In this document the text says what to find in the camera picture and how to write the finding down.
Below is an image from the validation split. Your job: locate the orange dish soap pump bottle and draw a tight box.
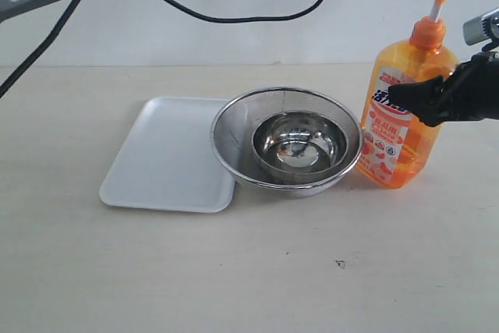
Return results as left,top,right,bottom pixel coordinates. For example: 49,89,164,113
357,0,458,189

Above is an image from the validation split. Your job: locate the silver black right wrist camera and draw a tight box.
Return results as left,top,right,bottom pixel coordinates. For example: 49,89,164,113
462,8,498,46

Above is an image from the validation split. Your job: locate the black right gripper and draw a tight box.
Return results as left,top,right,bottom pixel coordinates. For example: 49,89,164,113
388,51,498,127

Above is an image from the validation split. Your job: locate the white rectangular tray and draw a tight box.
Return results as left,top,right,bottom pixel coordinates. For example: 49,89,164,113
99,97,235,214

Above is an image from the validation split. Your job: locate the steel mesh colander basket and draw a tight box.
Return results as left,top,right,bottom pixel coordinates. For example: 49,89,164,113
210,86,363,199

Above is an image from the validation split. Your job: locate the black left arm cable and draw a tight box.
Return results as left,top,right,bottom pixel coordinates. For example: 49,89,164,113
0,0,334,99

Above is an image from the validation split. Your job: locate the small stainless steel bowl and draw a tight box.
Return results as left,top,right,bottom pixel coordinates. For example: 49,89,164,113
251,111,349,175

